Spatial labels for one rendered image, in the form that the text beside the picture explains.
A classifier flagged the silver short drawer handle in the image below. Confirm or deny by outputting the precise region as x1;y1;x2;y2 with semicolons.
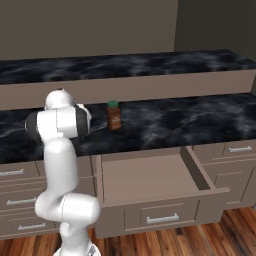
228;145;253;154

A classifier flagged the brown bottle with green cap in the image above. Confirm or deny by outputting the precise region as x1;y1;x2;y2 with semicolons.
106;100;122;131

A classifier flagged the taupe cupboard door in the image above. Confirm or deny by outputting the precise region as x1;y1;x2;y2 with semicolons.
202;157;256;211

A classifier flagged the open taupe drawer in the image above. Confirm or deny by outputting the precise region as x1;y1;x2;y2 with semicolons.
91;145;231;239

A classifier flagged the taupe small drawer front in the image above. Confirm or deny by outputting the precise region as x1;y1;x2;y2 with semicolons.
221;139;256;159

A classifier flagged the silver open drawer handle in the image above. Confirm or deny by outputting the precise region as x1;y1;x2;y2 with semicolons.
146;213;180;225

